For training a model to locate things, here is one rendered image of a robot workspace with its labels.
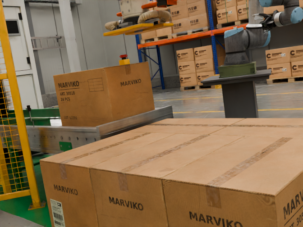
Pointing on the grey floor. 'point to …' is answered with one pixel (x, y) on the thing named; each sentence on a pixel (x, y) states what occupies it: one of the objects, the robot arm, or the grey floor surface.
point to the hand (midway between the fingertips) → (258, 23)
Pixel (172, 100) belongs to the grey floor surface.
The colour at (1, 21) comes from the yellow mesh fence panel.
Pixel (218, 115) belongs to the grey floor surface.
